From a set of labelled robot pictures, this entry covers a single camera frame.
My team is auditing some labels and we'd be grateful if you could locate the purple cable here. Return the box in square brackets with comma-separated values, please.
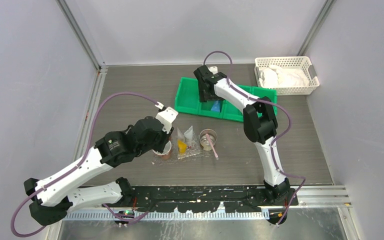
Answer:
[202, 50, 307, 226]
[10, 92, 165, 239]

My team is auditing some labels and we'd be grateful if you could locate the brown steel cup with handle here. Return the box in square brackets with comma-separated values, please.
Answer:
[152, 140, 173, 161]

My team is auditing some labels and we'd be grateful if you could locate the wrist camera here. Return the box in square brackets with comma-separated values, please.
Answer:
[155, 106, 179, 134]
[208, 66, 219, 75]

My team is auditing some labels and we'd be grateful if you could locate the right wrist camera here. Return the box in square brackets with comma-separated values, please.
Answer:
[208, 66, 219, 75]

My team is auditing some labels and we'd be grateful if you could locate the pink toothbrush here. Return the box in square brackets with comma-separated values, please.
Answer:
[205, 133, 219, 160]

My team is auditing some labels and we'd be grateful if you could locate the blue toothpaste tube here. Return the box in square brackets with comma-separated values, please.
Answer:
[210, 100, 223, 113]

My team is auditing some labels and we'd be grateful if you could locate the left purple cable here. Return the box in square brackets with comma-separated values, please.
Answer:
[10, 92, 165, 239]

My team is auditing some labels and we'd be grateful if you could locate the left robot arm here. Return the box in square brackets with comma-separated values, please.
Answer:
[24, 116, 174, 226]

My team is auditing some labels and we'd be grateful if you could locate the yellow toothpaste tube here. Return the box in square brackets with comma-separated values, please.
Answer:
[177, 139, 189, 155]

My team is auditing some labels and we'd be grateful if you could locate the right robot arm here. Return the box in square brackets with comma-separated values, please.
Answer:
[193, 65, 294, 205]

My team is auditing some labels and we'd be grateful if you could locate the white cloth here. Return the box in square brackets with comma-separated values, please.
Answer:
[258, 64, 310, 88]

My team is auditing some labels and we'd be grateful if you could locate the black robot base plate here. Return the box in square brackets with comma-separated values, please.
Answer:
[110, 185, 299, 224]

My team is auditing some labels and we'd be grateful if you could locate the white toothpaste tube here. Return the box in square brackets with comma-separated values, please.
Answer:
[177, 128, 186, 143]
[183, 125, 194, 146]

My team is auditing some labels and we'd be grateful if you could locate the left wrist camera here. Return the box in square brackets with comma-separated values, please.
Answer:
[155, 106, 179, 134]

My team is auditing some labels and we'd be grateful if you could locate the clear oval acrylic tray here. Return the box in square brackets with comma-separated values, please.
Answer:
[150, 133, 217, 166]

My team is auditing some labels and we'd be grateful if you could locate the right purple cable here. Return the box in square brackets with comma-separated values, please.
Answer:
[202, 50, 307, 226]

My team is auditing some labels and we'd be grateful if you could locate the clear acrylic toothbrush holder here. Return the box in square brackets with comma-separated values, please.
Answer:
[171, 133, 201, 161]

